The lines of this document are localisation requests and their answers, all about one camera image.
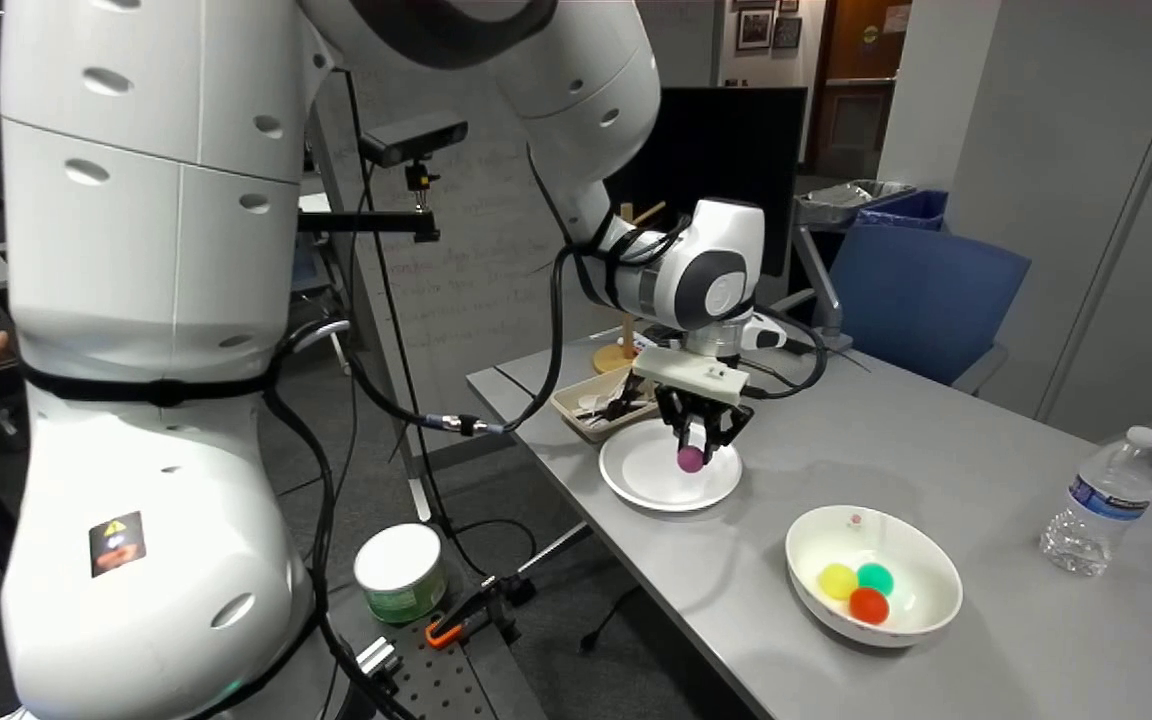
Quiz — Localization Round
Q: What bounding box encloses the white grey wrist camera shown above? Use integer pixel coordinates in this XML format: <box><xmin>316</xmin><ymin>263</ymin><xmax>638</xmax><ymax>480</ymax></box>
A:
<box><xmin>734</xmin><ymin>311</ymin><xmax>797</xmax><ymax>362</ymax></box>

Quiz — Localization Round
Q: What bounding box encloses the black tool in tray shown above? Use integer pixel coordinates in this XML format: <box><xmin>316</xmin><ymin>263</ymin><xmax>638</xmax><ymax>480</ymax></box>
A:
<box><xmin>573</xmin><ymin>373</ymin><xmax>660</xmax><ymax>432</ymax></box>

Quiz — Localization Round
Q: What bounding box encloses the orange ball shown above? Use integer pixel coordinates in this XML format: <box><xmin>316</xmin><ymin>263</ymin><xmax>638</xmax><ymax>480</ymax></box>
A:
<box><xmin>843</xmin><ymin>583</ymin><xmax>895</xmax><ymax>630</ymax></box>

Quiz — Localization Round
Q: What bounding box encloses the black exterior camera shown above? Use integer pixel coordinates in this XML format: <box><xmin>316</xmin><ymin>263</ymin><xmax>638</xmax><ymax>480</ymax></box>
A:
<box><xmin>360</xmin><ymin>118</ymin><xmax>474</xmax><ymax>173</ymax></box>

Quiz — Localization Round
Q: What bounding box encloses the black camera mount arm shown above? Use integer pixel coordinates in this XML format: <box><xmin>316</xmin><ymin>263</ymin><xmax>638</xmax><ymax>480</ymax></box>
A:
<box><xmin>297</xmin><ymin>199</ymin><xmax>446</xmax><ymax>247</ymax></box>

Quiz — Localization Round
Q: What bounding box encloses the yellow ball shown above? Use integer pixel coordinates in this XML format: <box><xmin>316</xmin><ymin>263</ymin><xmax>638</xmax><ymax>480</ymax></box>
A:
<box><xmin>815</xmin><ymin>562</ymin><xmax>864</xmax><ymax>604</ymax></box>

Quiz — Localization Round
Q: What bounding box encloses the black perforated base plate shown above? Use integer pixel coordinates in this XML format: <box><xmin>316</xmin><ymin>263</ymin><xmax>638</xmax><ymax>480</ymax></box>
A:
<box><xmin>332</xmin><ymin>616</ymin><xmax>557</xmax><ymax>720</ymax></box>

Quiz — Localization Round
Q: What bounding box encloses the white green tub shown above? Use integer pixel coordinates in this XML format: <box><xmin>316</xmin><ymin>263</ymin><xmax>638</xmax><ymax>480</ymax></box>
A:
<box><xmin>351</xmin><ymin>520</ymin><xmax>451</xmax><ymax>634</ymax></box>

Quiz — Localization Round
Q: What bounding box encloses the orange black clamp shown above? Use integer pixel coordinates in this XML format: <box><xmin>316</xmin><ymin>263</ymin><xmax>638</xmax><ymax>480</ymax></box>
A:
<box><xmin>419</xmin><ymin>573</ymin><xmax>539</xmax><ymax>656</ymax></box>

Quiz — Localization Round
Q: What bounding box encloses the beige shallow tray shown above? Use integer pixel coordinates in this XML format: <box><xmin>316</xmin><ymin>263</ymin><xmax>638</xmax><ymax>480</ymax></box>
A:
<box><xmin>548</xmin><ymin>368</ymin><xmax>667</xmax><ymax>447</ymax></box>

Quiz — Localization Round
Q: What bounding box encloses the blue plastic bin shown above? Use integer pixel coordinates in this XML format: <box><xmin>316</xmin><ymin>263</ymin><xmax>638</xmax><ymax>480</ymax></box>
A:
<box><xmin>851</xmin><ymin>186</ymin><xmax>955</xmax><ymax>242</ymax></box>

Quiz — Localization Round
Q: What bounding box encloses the grey aluminium post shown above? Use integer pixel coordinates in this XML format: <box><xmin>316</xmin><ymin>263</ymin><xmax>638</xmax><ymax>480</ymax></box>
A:
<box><xmin>297</xmin><ymin>31</ymin><xmax>440</xmax><ymax>532</ymax></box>

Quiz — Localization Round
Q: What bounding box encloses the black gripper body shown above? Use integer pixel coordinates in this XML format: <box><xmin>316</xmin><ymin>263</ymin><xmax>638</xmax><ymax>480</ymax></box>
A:
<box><xmin>654</xmin><ymin>385</ymin><xmax>755</xmax><ymax>438</ymax></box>

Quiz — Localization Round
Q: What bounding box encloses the white wrist camera mount plate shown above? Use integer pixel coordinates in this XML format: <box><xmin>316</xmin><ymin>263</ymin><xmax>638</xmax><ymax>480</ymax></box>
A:
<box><xmin>629</xmin><ymin>346</ymin><xmax>755</xmax><ymax>409</ymax></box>

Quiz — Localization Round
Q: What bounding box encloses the grey monitor stand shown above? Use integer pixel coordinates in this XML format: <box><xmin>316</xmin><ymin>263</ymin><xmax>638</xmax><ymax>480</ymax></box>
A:
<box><xmin>788</xmin><ymin>219</ymin><xmax>856</xmax><ymax>353</ymax></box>

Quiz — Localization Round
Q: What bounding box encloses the clear plastic water bottle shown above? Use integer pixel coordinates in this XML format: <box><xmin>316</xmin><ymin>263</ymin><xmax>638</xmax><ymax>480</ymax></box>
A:
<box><xmin>1037</xmin><ymin>422</ymin><xmax>1152</xmax><ymax>583</ymax></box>

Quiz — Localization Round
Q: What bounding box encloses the blue office chair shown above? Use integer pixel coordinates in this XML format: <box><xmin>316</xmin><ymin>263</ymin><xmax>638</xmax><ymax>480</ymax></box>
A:
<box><xmin>826</xmin><ymin>216</ymin><xmax>1037</xmax><ymax>393</ymax></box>

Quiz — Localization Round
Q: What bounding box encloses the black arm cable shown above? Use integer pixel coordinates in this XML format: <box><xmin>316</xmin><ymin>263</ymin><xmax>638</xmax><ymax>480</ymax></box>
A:
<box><xmin>236</xmin><ymin>156</ymin><xmax>689</xmax><ymax>720</ymax></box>

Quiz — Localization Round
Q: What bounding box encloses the white bowl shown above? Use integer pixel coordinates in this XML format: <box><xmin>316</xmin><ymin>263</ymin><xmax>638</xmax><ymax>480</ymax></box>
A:
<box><xmin>780</xmin><ymin>502</ymin><xmax>967</xmax><ymax>653</ymax></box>

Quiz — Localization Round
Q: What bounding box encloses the green ball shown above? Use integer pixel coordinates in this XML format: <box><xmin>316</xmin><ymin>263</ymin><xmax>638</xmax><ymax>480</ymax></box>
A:
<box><xmin>856</xmin><ymin>557</ymin><xmax>899</xmax><ymax>598</ymax></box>

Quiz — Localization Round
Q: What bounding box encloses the wooden mug tree stand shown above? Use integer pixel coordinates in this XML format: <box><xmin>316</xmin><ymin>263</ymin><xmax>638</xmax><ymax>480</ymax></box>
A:
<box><xmin>589</xmin><ymin>195</ymin><xmax>673</xmax><ymax>379</ymax></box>

